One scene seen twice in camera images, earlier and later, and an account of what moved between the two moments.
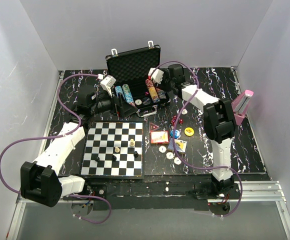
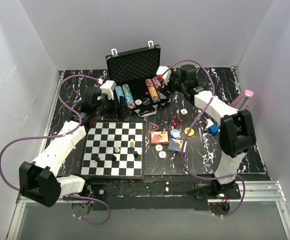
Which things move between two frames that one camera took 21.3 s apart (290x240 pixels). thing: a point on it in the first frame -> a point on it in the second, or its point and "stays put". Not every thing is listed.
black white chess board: [115, 149] stays put
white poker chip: [169, 155] -> [162, 154]
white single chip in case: [138, 102] stays put
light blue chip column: [118, 89] stays put
